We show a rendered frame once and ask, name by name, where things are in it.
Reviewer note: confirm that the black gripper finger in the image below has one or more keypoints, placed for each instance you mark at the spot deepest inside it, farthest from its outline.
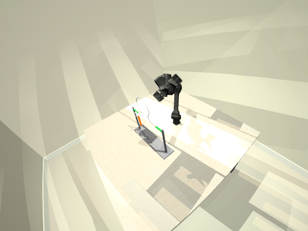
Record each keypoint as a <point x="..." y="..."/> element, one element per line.
<point x="172" y="83"/>
<point x="164" y="91"/>

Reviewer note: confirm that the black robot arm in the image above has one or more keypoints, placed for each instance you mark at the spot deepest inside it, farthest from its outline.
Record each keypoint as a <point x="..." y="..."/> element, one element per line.
<point x="161" y="81"/>

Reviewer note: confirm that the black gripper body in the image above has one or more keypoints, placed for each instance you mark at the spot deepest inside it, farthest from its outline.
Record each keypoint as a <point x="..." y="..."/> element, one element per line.
<point x="159" y="96"/>

